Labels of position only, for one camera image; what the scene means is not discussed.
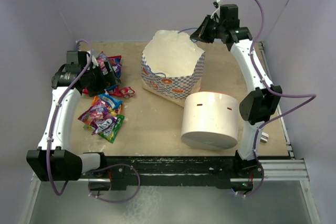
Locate red small snack packet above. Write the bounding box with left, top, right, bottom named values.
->
left=108, top=87, right=135, bottom=99

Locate red berry candy packet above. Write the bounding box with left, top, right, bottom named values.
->
left=78, top=105, right=118, bottom=136

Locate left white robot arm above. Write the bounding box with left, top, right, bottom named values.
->
left=26, top=51, right=120, bottom=182

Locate green spring tea candy packet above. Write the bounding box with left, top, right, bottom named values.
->
left=83, top=114, right=124, bottom=143

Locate small white metal clip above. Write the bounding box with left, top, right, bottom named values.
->
left=260, top=132, right=269, bottom=143

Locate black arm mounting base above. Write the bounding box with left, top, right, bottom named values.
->
left=81, top=156, right=263, bottom=190

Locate blue checkered paper bag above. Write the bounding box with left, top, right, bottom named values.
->
left=141, top=30, right=205, bottom=107

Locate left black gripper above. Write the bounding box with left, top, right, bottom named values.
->
left=82, top=60, right=122, bottom=97

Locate pink snack packet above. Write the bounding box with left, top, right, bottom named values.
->
left=82, top=55, right=122, bottom=96

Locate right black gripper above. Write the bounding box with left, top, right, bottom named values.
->
left=190, top=15, right=225, bottom=44

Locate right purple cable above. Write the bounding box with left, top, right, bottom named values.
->
left=217, top=0, right=317, bottom=198

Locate purple snack packet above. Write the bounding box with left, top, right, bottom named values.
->
left=96, top=51, right=122, bottom=78

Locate blue small snack packet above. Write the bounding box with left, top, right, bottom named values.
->
left=98, top=94, right=122, bottom=110

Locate white cylindrical container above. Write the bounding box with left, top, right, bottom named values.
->
left=181, top=91, right=239, bottom=150

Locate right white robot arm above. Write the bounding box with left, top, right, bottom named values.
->
left=190, top=4, right=282, bottom=177

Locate aluminium rail frame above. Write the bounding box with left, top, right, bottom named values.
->
left=23, top=41, right=319, bottom=223

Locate orange fruit candy packet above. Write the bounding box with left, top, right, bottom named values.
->
left=91, top=96, right=123, bottom=116

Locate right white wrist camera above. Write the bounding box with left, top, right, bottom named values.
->
left=211, top=0, right=223, bottom=22

